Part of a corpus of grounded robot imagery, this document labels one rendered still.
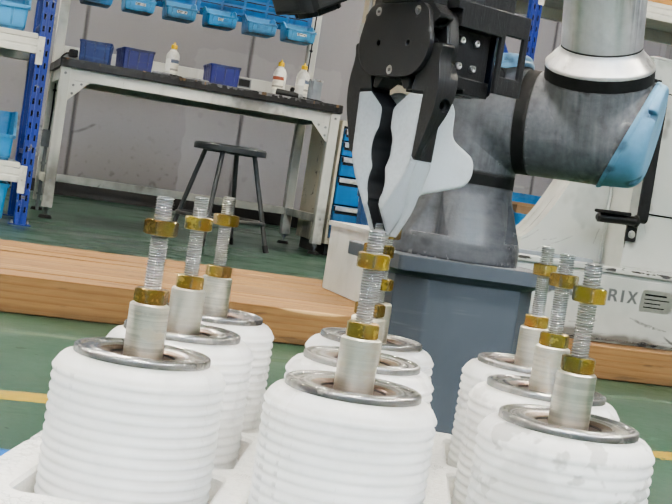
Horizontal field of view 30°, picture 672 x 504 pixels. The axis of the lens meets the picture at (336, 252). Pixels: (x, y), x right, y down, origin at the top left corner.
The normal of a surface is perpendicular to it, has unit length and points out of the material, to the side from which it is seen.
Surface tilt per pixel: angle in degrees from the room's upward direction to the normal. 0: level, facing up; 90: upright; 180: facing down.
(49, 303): 90
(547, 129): 99
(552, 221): 90
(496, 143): 122
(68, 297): 90
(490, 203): 73
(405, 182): 111
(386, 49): 90
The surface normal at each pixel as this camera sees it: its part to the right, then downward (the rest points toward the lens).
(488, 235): 0.48, -0.18
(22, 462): 0.15, -0.99
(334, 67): 0.29, 0.10
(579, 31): -0.72, 0.30
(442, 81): 0.58, 0.02
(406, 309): -0.46, -0.03
